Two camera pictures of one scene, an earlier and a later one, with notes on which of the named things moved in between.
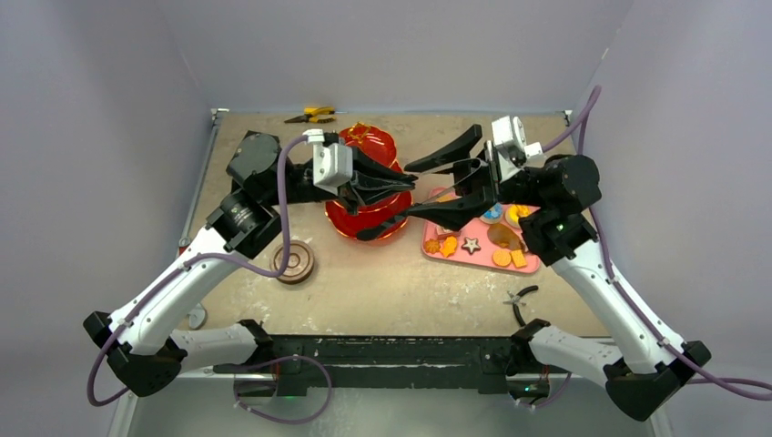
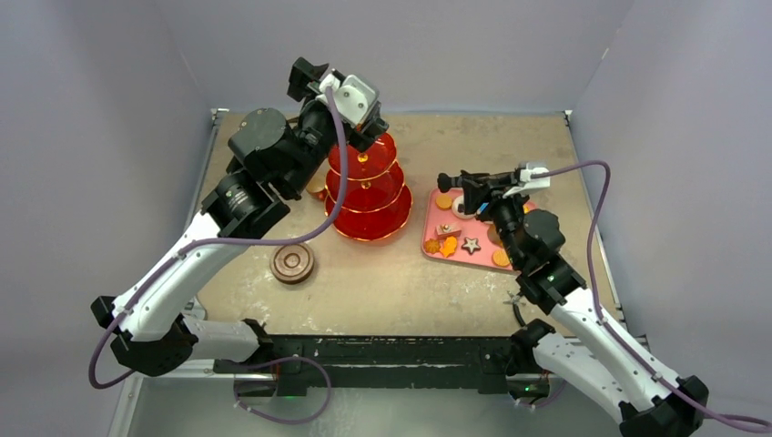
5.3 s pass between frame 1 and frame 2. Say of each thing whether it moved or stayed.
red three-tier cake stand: stayed
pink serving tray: stayed
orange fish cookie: stayed
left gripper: moved
